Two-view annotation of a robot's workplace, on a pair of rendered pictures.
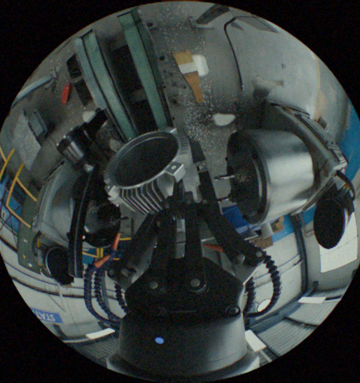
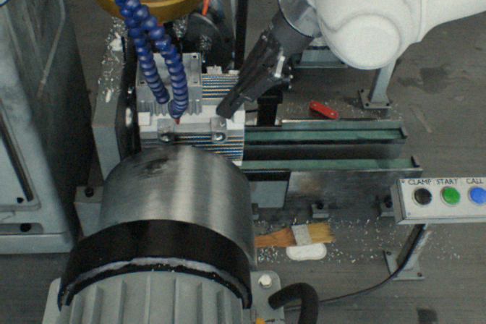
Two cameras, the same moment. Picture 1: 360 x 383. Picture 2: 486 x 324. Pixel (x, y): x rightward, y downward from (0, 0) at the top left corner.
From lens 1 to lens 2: 89 cm
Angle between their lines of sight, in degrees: 68
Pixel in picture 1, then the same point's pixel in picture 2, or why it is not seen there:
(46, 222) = not seen: outside the picture
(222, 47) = (350, 286)
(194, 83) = (274, 239)
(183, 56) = (320, 232)
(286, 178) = (236, 184)
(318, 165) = not seen: hidden behind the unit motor
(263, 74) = not seen: outside the picture
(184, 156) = (241, 133)
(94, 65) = (338, 132)
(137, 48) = (341, 165)
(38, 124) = (317, 59)
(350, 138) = not seen: outside the picture
